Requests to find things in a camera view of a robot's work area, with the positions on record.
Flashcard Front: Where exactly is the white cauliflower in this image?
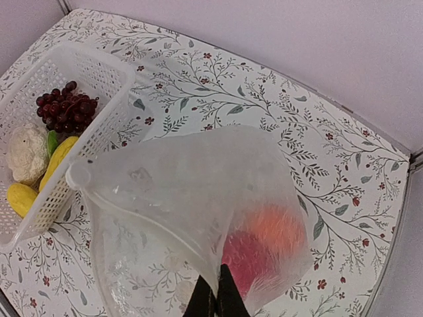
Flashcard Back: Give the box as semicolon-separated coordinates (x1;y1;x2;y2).
6;123;49;186

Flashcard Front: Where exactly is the dark red grape bunch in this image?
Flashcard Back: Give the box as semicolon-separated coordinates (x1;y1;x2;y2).
35;81;99;135

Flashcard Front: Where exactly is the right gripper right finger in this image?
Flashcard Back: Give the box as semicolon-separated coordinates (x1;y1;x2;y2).
217;264;250;317

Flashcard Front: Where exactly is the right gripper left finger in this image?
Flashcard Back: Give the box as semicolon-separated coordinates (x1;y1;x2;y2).
184;275;215;317

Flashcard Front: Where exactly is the red bell pepper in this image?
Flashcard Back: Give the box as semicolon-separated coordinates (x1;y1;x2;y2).
221;230;284;299

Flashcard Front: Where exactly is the yellow squash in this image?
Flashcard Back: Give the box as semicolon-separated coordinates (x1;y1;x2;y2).
7;183;38;219
38;136;79;192

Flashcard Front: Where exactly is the orange mini pumpkin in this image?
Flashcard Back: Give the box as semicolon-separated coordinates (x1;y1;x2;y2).
245;204;307;260

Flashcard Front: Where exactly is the clear zip top bag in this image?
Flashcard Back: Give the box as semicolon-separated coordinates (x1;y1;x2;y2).
65;125;313;316

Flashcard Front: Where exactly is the yellow squash left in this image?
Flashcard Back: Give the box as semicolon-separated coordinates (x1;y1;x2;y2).
7;183;38;219

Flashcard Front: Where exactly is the floral patterned table mat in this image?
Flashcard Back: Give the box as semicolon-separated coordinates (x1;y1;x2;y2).
1;9;409;316

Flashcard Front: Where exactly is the white plastic mesh basket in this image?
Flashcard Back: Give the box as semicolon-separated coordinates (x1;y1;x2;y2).
0;42;136;250

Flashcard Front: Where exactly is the yellow squash right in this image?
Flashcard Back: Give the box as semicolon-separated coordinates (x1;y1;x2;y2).
38;136;79;192

